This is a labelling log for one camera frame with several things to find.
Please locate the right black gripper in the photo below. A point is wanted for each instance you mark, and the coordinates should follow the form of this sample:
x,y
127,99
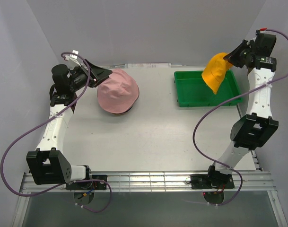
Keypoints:
x,y
231,56

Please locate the aluminium rail frame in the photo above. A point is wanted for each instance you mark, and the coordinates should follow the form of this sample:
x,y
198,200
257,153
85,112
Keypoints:
x,y
148,157

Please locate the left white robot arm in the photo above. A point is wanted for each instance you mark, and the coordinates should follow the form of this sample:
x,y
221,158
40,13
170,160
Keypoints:
x,y
47,163

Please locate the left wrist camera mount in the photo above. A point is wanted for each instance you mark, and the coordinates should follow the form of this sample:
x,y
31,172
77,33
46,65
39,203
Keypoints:
x,y
73,61

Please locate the pink bucket hat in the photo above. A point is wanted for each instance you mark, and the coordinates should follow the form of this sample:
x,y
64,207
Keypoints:
x,y
118,93

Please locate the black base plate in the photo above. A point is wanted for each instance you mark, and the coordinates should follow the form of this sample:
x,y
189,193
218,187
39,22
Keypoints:
x,y
89,185
204,181

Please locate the green plastic tray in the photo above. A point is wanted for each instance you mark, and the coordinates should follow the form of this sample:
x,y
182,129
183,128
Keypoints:
x,y
193,92

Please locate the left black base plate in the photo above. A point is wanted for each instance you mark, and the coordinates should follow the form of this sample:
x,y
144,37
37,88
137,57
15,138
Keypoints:
x,y
89,185

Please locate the yellow bucket hat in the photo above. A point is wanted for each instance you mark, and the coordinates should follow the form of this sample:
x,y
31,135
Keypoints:
x,y
215,71

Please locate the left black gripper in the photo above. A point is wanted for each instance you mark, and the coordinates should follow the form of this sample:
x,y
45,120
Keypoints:
x,y
98,75

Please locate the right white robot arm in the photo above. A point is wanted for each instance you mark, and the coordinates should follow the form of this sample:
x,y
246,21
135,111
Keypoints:
x,y
256,127

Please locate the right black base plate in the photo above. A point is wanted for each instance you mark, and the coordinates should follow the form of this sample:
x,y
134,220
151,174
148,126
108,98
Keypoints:
x,y
204,181

